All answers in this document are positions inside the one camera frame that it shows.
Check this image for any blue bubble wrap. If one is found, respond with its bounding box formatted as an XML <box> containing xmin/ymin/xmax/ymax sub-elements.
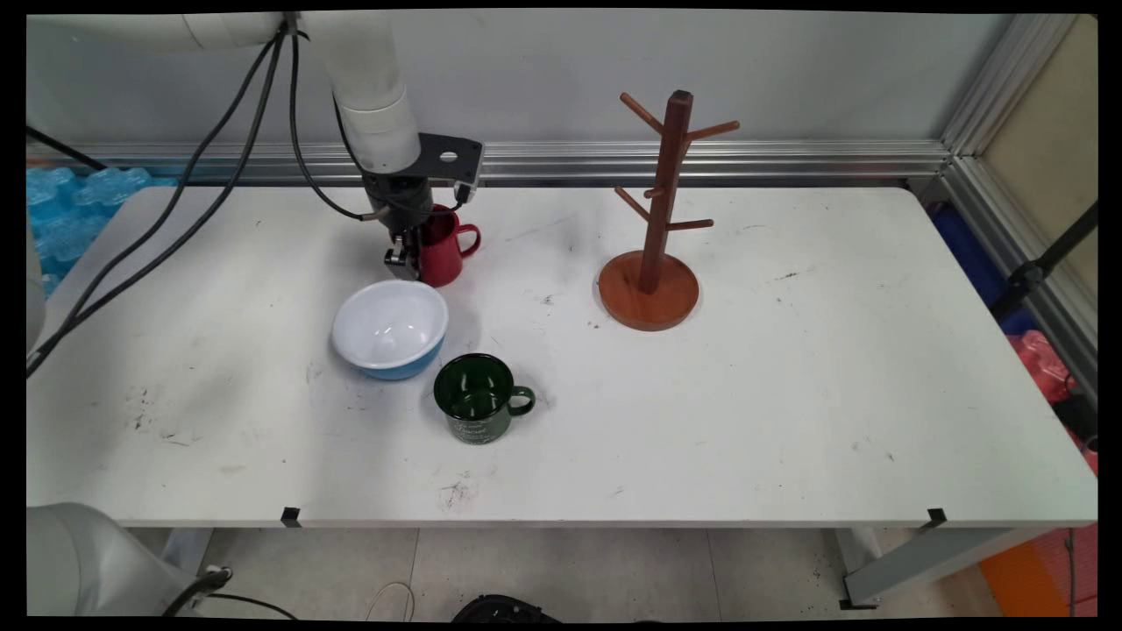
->
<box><xmin>26</xmin><ymin>167</ymin><xmax>181</xmax><ymax>299</ymax></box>

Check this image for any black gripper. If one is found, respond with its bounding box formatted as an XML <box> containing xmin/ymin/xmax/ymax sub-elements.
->
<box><xmin>362</xmin><ymin>171</ymin><xmax>437</xmax><ymax>281</ymax></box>

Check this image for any black floor cable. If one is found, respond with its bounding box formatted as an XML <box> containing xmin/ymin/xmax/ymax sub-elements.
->
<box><xmin>162</xmin><ymin>565</ymin><xmax>301</xmax><ymax>621</ymax></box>

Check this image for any orange box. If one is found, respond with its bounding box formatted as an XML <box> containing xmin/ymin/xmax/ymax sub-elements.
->
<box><xmin>979</xmin><ymin>524</ymin><xmax>1098</xmax><ymax>619</ymax></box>

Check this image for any white and blue bowl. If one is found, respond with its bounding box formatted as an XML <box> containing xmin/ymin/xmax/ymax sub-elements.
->
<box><xmin>331</xmin><ymin>280</ymin><xmax>450</xmax><ymax>381</ymax></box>

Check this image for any horizontal aluminium frame rail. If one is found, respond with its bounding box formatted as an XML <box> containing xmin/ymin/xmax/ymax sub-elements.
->
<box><xmin>26</xmin><ymin>140</ymin><xmax>954</xmax><ymax>185</ymax></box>

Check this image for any dark green mug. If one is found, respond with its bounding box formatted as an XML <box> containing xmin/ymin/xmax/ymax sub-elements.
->
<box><xmin>433</xmin><ymin>353</ymin><xmax>536</xmax><ymax>445</ymax></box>

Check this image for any white floor cable loop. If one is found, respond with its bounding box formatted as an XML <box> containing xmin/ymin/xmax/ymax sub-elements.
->
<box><xmin>364</xmin><ymin>580</ymin><xmax>415</xmax><ymax>621</ymax></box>

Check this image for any red mug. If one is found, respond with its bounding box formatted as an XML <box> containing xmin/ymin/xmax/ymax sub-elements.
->
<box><xmin>416</xmin><ymin>204</ymin><xmax>482</xmax><ymax>288</ymax></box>

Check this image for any red plastic bag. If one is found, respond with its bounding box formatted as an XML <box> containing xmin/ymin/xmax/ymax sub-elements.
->
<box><xmin>1006</xmin><ymin>330</ymin><xmax>1098</xmax><ymax>476</ymax></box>

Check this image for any thick black hanging cable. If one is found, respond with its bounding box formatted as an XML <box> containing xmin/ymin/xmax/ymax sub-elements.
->
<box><xmin>26</xmin><ymin>31</ymin><xmax>295</xmax><ymax>379</ymax></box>
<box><xmin>26</xmin><ymin>31</ymin><xmax>288</xmax><ymax>362</ymax></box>

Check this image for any brown wooden mug tree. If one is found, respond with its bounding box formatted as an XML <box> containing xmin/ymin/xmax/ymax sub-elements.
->
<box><xmin>599</xmin><ymin>89</ymin><xmax>742</xmax><ymax>332</ymax></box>

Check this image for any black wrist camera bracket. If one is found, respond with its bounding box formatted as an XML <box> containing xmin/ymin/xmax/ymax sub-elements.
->
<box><xmin>416</xmin><ymin>133</ymin><xmax>485</xmax><ymax>190</ymax></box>

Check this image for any black object on floor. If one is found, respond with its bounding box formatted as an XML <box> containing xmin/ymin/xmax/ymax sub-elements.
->
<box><xmin>451</xmin><ymin>594</ymin><xmax>562</xmax><ymax>623</ymax></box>

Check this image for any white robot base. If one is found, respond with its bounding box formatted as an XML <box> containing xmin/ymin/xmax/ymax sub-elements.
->
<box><xmin>26</xmin><ymin>502</ymin><xmax>207</xmax><ymax>619</ymax></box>

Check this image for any blue box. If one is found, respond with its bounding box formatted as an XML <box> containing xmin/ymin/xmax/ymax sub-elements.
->
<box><xmin>929</xmin><ymin>206</ymin><xmax>1040</xmax><ymax>336</ymax></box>

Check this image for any black stand pole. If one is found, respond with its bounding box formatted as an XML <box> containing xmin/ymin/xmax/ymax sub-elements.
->
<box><xmin>991</xmin><ymin>202</ymin><xmax>1098</xmax><ymax>322</ymax></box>

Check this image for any grey slanted table leg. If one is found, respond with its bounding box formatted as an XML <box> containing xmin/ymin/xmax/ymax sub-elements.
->
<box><xmin>824</xmin><ymin>526</ymin><xmax>1048</xmax><ymax>611</ymax></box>

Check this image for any thin black background cable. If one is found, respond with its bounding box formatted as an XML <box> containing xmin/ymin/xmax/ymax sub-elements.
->
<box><xmin>26</xmin><ymin>125</ymin><xmax>108</xmax><ymax>173</ymax></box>

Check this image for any aluminium frame corner post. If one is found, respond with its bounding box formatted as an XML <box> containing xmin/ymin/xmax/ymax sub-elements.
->
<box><xmin>940</xmin><ymin>13</ymin><xmax>1098</xmax><ymax>406</ymax></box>

